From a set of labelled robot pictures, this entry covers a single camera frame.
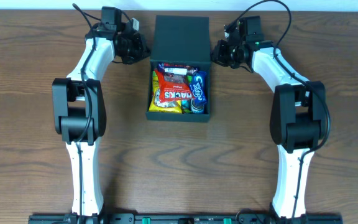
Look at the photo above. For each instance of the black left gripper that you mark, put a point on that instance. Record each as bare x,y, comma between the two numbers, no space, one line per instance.
140,48

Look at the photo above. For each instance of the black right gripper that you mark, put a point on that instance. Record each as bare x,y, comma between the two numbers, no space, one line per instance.
221,55

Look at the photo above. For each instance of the black gift box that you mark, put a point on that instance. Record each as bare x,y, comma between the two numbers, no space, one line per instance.
182,40

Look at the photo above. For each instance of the blue Dairy Milk bar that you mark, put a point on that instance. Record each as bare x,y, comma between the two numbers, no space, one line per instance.
176,69

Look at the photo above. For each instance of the blue Eclipse mint box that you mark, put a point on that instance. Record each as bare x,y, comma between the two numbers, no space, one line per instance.
197,88

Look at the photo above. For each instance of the blue Oreo cookie pack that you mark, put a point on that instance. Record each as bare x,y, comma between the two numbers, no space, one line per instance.
196,108

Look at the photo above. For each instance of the green Haribo gummy bag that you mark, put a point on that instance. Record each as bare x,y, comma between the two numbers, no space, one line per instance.
186,107

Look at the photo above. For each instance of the yellow seed snack bag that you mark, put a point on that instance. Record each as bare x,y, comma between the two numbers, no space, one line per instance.
160,102

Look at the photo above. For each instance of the red snack bag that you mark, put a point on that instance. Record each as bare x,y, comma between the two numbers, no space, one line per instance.
173,87

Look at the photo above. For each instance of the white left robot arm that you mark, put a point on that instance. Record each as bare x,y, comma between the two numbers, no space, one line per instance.
79,110

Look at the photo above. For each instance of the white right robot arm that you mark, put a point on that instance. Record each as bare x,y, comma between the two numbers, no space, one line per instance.
299,119

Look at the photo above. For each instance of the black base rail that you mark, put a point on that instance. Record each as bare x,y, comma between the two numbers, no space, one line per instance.
129,218

